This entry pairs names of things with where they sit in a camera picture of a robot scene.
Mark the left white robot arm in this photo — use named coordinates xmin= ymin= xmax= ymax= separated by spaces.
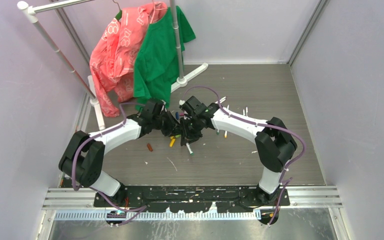
xmin=58 ymin=98 xmax=182 ymax=207

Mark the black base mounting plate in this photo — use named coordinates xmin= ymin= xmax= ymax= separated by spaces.
xmin=113 ymin=185 xmax=290 ymax=214

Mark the brown pen cap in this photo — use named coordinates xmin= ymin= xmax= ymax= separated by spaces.
xmin=147 ymin=143 xmax=153 ymax=152

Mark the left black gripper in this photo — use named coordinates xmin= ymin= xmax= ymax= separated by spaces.
xmin=152 ymin=109 xmax=182 ymax=138

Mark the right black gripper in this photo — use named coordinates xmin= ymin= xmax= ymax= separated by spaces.
xmin=179 ymin=116 xmax=203 ymax=146

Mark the yellow pen cap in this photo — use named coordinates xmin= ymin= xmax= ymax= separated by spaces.
xmin=169 ymin=138 xmax=176 ymax=148

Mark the grey clear cap marker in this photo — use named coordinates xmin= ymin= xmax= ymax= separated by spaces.
xmin=185 ymin=143 xmax=194 ymax=156

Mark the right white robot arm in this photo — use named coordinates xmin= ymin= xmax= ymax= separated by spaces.
xmin=179 ymin=96 xmax=297 ymax=206

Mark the small marker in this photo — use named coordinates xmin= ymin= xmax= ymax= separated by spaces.
xmin=218 ymin=96 xmax=227 ymax=103

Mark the pink patterned shirt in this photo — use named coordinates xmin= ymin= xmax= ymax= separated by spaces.
xmin=89 ymin=1 xmax=168 ymax=117

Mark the green t-shirt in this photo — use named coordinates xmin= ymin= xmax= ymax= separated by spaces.
xmin=133 ymin=9 xmax=180 ymax=107

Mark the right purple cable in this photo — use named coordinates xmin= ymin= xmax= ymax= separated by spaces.
xmin=182 ymin=86 xmax=307 ymax=228

